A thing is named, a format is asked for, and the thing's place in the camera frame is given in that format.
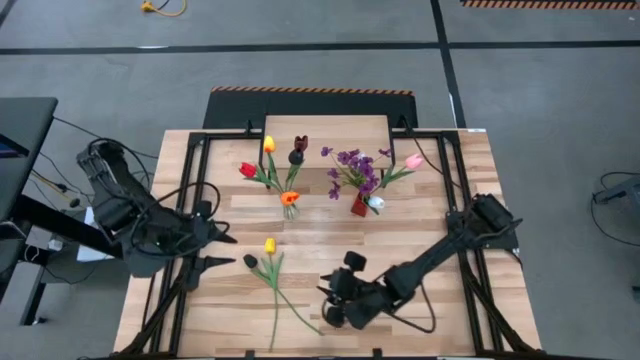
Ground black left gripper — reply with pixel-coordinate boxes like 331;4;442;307
182;199;239;292

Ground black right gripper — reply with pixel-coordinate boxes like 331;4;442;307
316;250;396;331

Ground red tulip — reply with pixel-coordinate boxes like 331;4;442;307
238;161;291;206

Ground yellow orange tulip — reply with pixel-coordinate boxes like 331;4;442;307
262;134;291;206

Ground purple flower bunch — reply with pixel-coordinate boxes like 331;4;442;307
321;144;394;201

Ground maroon tulip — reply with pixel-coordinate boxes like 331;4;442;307
285;134;310;206

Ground pink tulip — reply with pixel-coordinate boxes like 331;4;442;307
368;152;426;200

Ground raised wooden shelf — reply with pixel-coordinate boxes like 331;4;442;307
258;114;396;190

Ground clear glass vase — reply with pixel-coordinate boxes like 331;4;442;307
280;192;302;221

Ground red glass vase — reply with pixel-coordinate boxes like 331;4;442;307
349;192;370;219

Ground white paper sheet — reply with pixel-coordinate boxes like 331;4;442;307
77;207;117;263

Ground black floor mat striped edge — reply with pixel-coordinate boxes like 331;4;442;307
202;85;419;130

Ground dark grey desk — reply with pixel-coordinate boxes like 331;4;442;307
0;96;136;327

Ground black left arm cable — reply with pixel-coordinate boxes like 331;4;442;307
154;181;222;221

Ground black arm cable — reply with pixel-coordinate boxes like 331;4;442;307
389;282;437;335
154;181;222;221

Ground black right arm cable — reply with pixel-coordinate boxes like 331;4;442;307
389;282;437;335

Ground black metal table frame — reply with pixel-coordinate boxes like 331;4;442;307
114;119;539;360

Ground long black power cable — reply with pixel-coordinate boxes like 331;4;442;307
402;115;461;191

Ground thin yellow cable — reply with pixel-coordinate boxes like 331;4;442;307
29;168;69;197

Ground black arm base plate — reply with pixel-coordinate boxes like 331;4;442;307
446;209;524;253

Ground black floor cable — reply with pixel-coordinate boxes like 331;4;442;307
52;116;160;160

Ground yellow floor cable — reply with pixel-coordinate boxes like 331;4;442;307
139;0;189;18

